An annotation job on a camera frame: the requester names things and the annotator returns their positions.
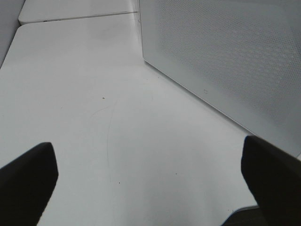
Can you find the white microwave door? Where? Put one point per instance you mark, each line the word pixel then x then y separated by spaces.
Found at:
pixel 242 57

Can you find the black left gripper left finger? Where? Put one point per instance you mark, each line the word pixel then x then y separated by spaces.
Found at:
pixel 26 185

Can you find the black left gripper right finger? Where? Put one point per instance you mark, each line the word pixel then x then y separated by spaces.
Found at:
pixel 274 179

